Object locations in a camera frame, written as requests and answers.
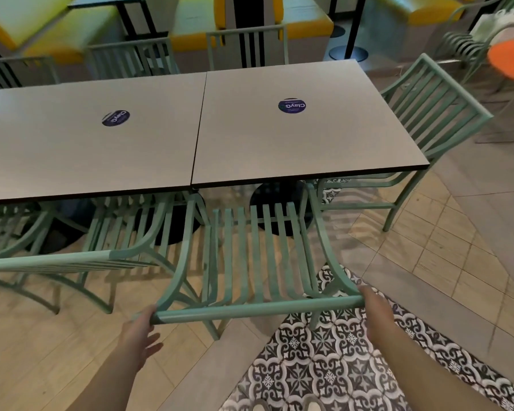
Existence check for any person's right hand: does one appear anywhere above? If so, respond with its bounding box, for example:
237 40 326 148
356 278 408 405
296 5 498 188
358 286 397 342

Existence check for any person's left hand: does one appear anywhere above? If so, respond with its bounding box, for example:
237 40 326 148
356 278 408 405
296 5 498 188
119 304 164 372

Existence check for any green slatted metal chair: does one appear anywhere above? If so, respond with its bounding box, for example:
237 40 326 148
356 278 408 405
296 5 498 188
149 183 366 341
436 0 514 84
206 24 290 72
87 37 179 80
0 204 57 259
0 193 178 315
314 53 494 233
0 56 61 89

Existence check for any person's right forearm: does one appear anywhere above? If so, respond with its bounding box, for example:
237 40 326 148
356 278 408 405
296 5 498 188
370 327 504 411

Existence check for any person's left forearm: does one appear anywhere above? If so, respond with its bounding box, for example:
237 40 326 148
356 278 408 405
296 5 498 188
66 353 145 411

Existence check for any black round table base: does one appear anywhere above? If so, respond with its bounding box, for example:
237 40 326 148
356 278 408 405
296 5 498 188
249 180 316 237
132 200 203 247

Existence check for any grey square table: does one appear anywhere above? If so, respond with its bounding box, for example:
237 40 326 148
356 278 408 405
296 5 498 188
191 59 431 189
0 72 209 206

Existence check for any round dark blue sticker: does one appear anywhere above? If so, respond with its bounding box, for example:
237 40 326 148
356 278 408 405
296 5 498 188
101 109 131 127
278 98 307 114

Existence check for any black pole with round base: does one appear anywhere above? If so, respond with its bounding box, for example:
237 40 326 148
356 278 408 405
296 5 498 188
328 0 369 61

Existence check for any yellow cushioned bench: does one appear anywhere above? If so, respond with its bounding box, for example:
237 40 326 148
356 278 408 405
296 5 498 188
0 0 126 67
170 0 335 74
360 0 482 61

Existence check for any orange round table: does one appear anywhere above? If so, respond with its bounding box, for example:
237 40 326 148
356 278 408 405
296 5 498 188
487 39 514 85

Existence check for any white bag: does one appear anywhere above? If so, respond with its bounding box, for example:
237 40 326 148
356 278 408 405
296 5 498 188
470 9 514 44

